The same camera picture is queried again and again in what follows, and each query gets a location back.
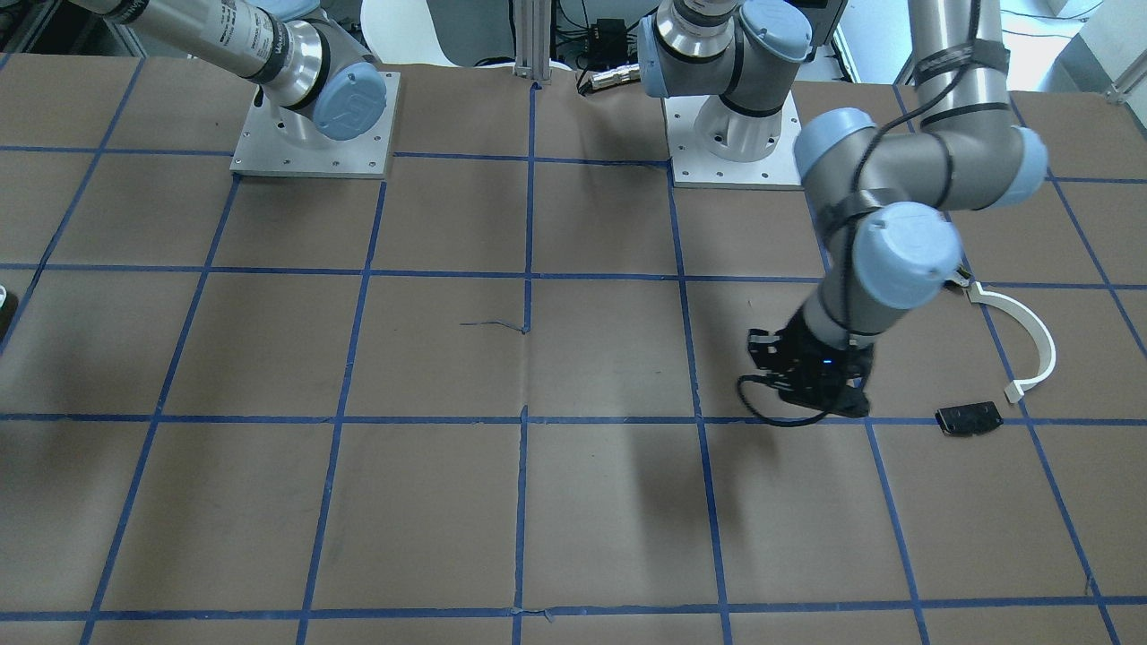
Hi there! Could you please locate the white curved plastic arc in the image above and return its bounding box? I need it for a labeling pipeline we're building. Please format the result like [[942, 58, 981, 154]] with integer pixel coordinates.
[[945, 272, 1058, 405]]

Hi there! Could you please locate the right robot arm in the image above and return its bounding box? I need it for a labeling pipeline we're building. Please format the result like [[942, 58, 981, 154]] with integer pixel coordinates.
[[78, 1, 388, 142]]

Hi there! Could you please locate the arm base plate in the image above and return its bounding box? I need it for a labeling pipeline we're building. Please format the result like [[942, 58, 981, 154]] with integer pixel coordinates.
[[231, 70, 401, 180], [662, 93, 802, 191]]

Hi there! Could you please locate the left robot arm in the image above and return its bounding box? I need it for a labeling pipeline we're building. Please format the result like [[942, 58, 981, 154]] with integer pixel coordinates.
[[635, 1, 1048, 417]]

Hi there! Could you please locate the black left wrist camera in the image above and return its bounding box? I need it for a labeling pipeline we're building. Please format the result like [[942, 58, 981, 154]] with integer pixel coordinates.
[[775, 357, 872, 419]]

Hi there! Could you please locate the white plastic chair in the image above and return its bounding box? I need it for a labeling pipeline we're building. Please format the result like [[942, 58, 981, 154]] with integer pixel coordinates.
[[360, 1, 454, 68]]

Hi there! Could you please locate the aluminium frame post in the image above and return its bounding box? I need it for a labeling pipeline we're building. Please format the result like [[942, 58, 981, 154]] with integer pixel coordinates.
[[512, 0, 554, 85]]

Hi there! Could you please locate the small black flat part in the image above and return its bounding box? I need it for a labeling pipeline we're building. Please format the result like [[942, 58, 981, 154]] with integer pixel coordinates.
[[935, 401, 1002, 437]]

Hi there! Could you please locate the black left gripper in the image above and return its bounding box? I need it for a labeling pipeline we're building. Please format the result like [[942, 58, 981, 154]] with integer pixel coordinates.
[[746, 318, 875, 391]]

